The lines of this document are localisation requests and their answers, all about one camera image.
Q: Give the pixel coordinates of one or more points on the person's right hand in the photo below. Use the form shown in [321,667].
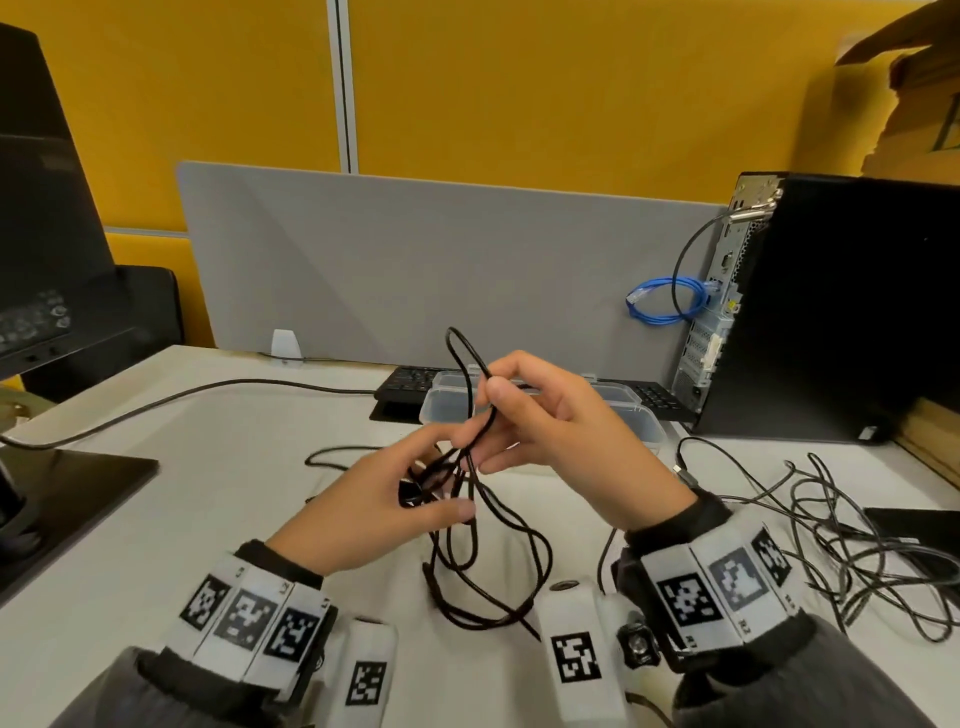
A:
[585,442]

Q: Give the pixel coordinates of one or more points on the person's left hand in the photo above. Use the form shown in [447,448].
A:
[352,510]

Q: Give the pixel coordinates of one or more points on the person's right thumb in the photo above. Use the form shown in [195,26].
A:
[504,401]

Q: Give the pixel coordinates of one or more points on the person's left thumb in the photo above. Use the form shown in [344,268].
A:
[442,512]

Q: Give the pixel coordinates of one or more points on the person's right forearm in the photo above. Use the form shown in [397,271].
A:
[825,675]

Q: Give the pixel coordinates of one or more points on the person's left forearm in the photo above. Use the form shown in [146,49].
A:
[112,697]

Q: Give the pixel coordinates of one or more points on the clear plastic box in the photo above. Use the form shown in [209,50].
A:
[450,401]

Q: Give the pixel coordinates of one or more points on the black keyboard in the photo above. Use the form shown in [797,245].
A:
[409,382]

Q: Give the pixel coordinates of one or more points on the grey desk divider panel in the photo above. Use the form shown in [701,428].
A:
[420,270]

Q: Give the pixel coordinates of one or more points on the left wristband with marker tags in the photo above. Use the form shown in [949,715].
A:
[244,619]

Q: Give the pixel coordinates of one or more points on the wristband with marker tags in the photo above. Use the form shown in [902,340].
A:
[244,619]
[712,589]

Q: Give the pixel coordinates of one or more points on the right wristband with marker tags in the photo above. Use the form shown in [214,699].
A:
[712,589]

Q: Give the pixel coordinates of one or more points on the black desktop computer tower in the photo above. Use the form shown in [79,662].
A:
[840,300]

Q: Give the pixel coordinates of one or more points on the brown cardboard box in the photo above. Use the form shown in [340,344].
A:
[934,442]

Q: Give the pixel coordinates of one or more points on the flat black device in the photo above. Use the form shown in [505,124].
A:
[919,529]

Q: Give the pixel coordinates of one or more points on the black computer monitor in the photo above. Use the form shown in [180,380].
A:
[52,225]

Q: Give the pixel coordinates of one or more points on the stack of cardboard boxes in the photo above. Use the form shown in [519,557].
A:
[892,97]

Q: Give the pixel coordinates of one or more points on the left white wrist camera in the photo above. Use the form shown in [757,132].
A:
[367,667]

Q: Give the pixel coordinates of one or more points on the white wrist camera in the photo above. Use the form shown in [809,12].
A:
[577,652]
[367,667]

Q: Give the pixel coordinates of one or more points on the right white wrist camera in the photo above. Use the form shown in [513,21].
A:
[577,652]

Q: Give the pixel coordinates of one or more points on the white divider bracket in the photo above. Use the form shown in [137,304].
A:
[286,346]

